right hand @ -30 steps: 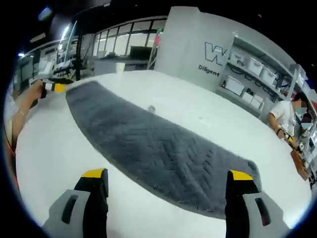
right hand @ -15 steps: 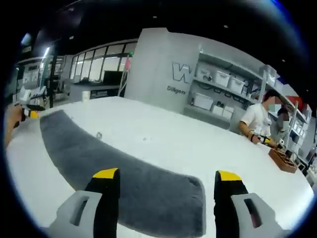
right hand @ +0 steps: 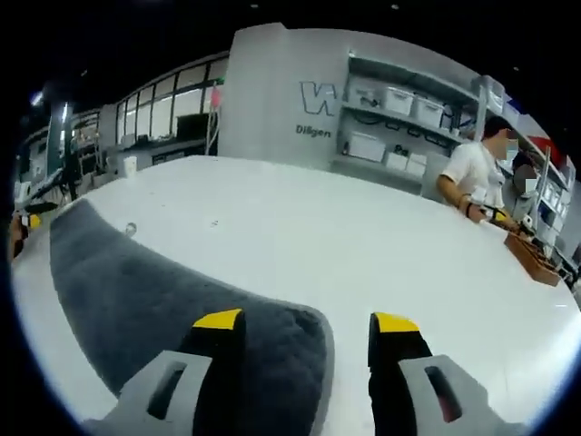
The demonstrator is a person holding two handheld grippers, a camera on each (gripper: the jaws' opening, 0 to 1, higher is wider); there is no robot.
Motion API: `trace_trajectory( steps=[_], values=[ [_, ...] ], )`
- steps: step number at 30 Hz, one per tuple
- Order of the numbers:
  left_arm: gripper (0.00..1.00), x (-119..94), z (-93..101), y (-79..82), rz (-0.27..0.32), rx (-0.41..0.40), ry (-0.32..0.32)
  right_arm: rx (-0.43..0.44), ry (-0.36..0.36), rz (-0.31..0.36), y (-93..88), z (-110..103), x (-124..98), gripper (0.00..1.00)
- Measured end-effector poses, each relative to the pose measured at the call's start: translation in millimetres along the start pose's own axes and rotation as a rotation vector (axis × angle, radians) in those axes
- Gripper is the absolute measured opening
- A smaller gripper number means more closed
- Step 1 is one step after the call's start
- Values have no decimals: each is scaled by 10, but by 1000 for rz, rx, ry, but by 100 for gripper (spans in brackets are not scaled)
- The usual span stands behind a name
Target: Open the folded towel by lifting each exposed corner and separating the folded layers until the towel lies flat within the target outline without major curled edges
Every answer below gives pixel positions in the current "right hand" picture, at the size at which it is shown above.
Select grey plush towel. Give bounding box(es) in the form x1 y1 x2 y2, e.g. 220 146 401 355
48 199 336 436

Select black monitor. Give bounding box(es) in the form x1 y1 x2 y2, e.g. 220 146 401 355
175 113 214 143

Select wooden tray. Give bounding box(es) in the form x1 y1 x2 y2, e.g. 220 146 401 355
504 232 563 287

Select metal shelf rack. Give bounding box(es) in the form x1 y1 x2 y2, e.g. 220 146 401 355
533 144 580 237
333 49 505 192

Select group of white storage boxes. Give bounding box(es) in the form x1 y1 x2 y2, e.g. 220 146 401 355
347 85 446 178

